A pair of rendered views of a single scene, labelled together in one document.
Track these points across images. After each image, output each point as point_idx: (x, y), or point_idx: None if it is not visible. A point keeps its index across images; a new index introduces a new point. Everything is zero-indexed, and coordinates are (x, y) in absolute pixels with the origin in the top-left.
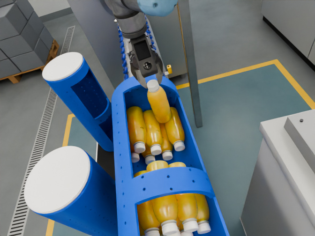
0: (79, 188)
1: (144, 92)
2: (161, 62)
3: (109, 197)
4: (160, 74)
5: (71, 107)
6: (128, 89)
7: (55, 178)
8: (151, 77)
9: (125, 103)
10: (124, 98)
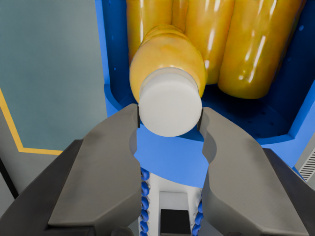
0: None
1: (198, 130)
2: (9, 225)
3: None
4: (100, 135)
5: (300, 176)
6: (271, 141)
7: None
8: (164, 160)
9: (253, 122)
10: (301, 108)
